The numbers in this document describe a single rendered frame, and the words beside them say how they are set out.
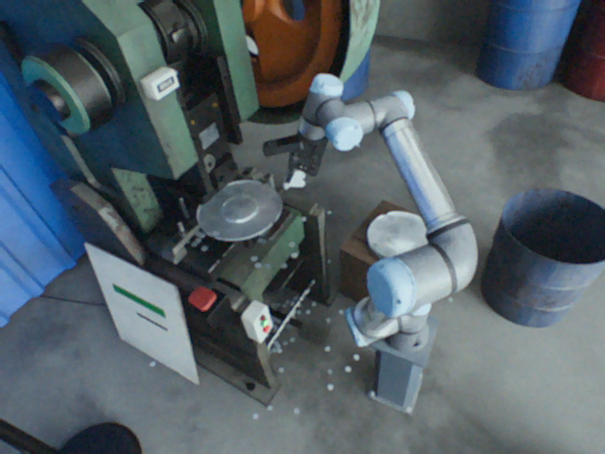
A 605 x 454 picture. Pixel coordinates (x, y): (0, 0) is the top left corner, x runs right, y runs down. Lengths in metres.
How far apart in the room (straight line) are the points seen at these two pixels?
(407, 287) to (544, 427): 1.22
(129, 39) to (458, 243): 0.80
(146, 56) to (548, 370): 1.85
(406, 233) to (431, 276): 0.99
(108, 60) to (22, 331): 1.79
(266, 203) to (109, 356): 1.17
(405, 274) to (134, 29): 0.74
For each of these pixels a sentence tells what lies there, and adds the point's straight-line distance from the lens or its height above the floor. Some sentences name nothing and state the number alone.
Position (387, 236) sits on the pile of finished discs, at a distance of 1.81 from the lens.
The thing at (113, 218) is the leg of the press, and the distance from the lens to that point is 1.55.
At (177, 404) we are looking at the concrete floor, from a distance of 1.97.
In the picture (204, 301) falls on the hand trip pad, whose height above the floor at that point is 0.76.
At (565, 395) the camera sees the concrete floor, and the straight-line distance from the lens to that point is 2.04.
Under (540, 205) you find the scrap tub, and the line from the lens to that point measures 2.10.
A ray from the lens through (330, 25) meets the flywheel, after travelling 1.26.
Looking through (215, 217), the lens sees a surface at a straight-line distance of 1.40.
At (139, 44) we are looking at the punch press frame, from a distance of 1.00.
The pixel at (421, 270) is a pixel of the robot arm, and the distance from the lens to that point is 0.84.
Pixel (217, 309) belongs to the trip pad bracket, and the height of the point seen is 0.69.
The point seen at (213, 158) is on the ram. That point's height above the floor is 1.00.
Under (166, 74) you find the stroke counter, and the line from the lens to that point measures 1.00.
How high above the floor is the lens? 1.72
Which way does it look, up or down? 46 degrees down
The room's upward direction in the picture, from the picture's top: 8 degrees counter-clockwise
